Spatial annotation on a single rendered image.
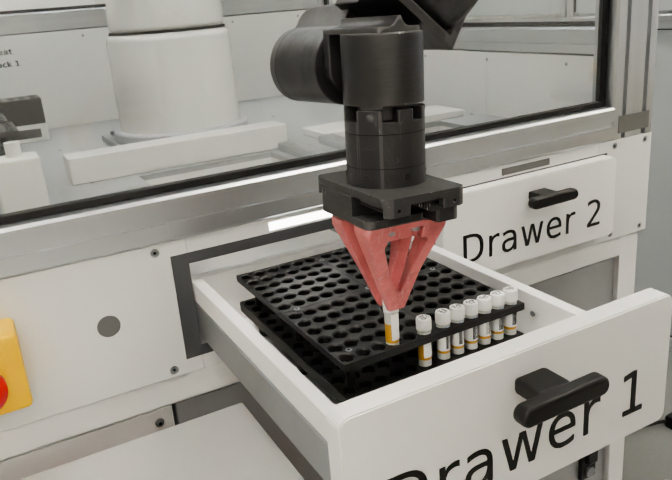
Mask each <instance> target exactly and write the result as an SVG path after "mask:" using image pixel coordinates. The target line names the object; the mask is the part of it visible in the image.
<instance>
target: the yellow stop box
mask: <svg viewBox="0 0 672 480"><path fill-rule="evenodd" d="M0 375H1V376H2V377H3V378H4V379H5V381H6V383H7V386H8V398H7V401H6V403H5V404H4V406H3V407H2V408H1V409H0V415H3V414H6V413H10V412H13V411H16V410H20V409H23V408H26V407H29V406H30V405H32V402H33V398H32V394H31V390H30V386H29V381H28V377H27V373H26V369H25V365H24V361H23V357H22V353H21V349H20V345H19V341H18V337H17V333H16V329H15V325H14V321H13V320H12V319H11V318H4V319H0Z"/></svg>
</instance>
